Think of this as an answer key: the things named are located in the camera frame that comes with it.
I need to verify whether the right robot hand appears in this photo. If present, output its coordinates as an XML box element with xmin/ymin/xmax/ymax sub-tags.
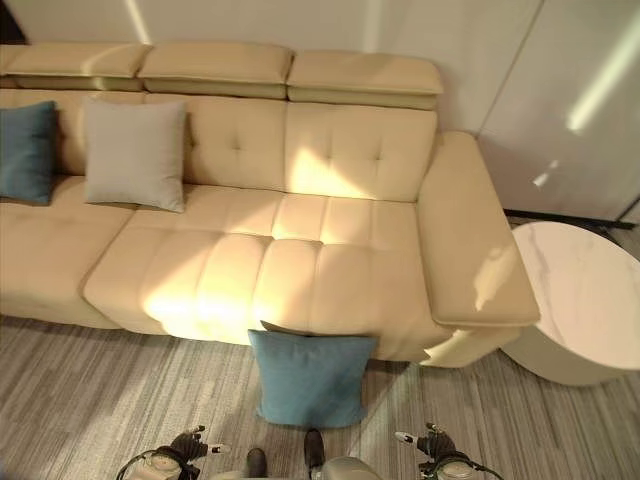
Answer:
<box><xmin>394</xmin><ymin>422</ymin><xmax>464</xmax><ymax>465</ymax></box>

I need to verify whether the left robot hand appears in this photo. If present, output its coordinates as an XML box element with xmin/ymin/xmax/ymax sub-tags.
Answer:
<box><xmin>169</xmin><ymin>423</ymin><xmax>227</xmax><ymax>459</ymax></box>

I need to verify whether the grey square cushion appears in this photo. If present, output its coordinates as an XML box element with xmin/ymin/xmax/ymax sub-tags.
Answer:
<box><xmin>82</xmin><ymin>95</ymin><xmax>190</xmax><ymax>213</ymax></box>

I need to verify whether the cream leather sofa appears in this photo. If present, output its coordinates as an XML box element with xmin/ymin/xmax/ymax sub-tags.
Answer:
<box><xmin>0</xmin><ymin>41</ymin><xmax>542</xmax><ymax>371</ymax></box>

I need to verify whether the teal square cushion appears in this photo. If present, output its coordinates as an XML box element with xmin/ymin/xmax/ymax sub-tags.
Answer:
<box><xmin>0</xmin><ymin>100</ymin><xmax>60</xmax><ymax>205</ymax></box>
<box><xmin>247</xmin><ymin>319</ymin><xmax>379</xmax><ymax>429</ymax></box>

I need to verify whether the right silver robot leg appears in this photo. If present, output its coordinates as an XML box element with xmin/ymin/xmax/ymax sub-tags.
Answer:
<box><xmin>308</xmin><ymin>454</ymin><xmax>384</xmax><ymax>480</ymax></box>

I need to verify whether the round white marble side table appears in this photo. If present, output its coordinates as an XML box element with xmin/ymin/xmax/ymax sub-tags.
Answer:
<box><xmin>498</xmin><ymin>219</ymin><xmax>640</xmax><ymax>390</ymax></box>

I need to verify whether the left dark robot foot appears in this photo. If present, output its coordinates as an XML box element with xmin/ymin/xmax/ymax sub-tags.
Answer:
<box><xmin>246</xmin><ymin>448</ymin><xmax>268</xmax><ymax>480</ymax></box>

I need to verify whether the dark robot foot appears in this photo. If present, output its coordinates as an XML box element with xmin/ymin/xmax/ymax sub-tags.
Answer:
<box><xmin>246</xmin><ymin>448</ymin><xmax>268</xmax><ymax>480</ymax></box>
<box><xmin>304</xmin><ymin>428</ymin><xmax>326</xmax><ymax>475</ymax></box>

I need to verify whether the right dark robot foot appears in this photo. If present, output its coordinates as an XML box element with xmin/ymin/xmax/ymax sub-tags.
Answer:
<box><xmin>304</xmin><ymin>428</ymin><xmax>326</xmax><ymax>475</ymax></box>

